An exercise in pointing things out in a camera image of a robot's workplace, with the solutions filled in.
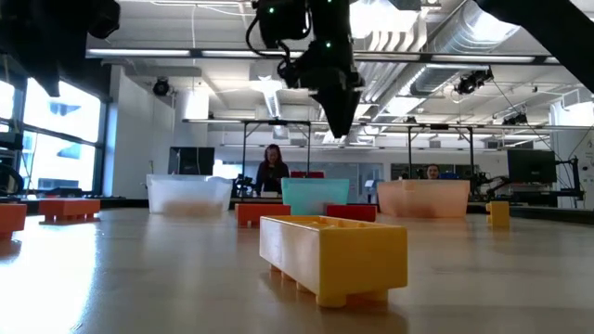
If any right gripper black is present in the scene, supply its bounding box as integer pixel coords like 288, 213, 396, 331
280, 44, 366, 139

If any long red toy brick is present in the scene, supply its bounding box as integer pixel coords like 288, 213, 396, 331
325, 203, 379, 224

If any long orange toy brick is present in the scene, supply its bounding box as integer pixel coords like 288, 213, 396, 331
0, 202, 28, 241
233, 202, 292, 229
37, 198, 102, 224

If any long yellow toy brick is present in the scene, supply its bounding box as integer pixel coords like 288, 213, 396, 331
258, 213, 410, 309

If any small yellow toy brick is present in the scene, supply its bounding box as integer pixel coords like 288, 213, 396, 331
484, 199, 511, 228

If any silver ceiling pipe bundle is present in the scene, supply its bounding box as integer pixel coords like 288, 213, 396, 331
319, 13, 431, 145

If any teal plastic bin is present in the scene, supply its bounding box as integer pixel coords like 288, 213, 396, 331
280, 177, 351, 217

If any orange plastic bin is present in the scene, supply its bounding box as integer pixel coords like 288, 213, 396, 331
376, 179, 471, 220

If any long linear ceiling light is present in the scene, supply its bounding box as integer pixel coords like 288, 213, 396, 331
181, 117, 594, 131
85, 47, 594, 66

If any black computer monitor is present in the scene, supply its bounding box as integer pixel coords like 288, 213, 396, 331
506, 148, 559, 185
167, 146, 216, 176

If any clear plastic bin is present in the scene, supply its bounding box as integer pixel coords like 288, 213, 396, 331
146, 173, 234, 216

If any black round ceiling spotlight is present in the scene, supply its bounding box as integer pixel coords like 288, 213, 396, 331
151, 76, 172, 97

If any white ceiling air duct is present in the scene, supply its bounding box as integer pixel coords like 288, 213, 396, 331
249, 59, 285, 120

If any black background rig frame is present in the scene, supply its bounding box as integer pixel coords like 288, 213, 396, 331
239, 118, 313, 180
406, 122, 476, 186

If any black ceiling-mounted camera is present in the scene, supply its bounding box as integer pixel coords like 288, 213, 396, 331
453, 67, 496, 96

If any silver round ventilation duct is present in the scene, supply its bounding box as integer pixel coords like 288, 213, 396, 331
407, 0, 523, 97

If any black aluminium rig frame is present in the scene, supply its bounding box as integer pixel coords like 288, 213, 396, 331
0, 197, 594, 226

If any large window wall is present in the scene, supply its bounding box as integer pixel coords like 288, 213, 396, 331
0, 69, 109, 197

